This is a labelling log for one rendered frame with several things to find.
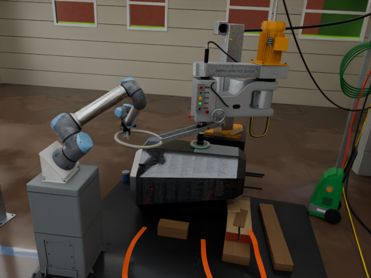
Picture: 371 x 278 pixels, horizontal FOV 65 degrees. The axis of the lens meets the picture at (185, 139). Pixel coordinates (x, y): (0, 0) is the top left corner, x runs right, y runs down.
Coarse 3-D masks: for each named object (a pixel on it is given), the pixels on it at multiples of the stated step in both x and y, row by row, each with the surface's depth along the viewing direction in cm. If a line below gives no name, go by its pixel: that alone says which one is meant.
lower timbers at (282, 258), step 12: (264, 204) 341; (264, 216) 319; (276, 216) 320; (264, 228) 304; (276, 228) 300; (228, 240) 277; (276, 240) 282; (228, 252) 262; (240, 252) 263; (276, 252) 267; (288, 252) 268; (240, 264) 261; (276, 264) 255; (288, 264) 254
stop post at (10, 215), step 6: (0, 186) 295; (0, 192) 296; (0, 198) 297; (0, 204) 298; (0, 210) 299; (0, 216) 300; (6, 216) 308; (12, 216) 310; (0, 222) 299; (6, 222) 301
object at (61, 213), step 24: (96, 168) 242; (48, 192) 212; (72, 192) 210; (96, 192) 245; (48, 216) 220; (72, 216) 218; (96, 216) 249; (48, 240) 229; (72, 240) 226; (96, 240) 255; (48, 264) 239; (72, 264) 235
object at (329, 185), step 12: (336, 168) 329; (348, 168) 307; (324, 180) 324; (336, 180) 315; (324, 192) 324; (336, 192) 318; (312, 204) 335; (324, 204) 328; (336, 204) 325; (324, 216) 329; (336, 216) 322
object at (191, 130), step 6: (216, 120) 312; (192, 126) 308; (204, 126) 300; (210, 126) 301; (216, 126) 303; (168, 132) 306; (174, 132) 306; (180, 132) 308; (186, 132) 297; (192, 132) 299; (198, 132) 300; (162, 138) 294; (168, 138) 295; (174, 138) 297
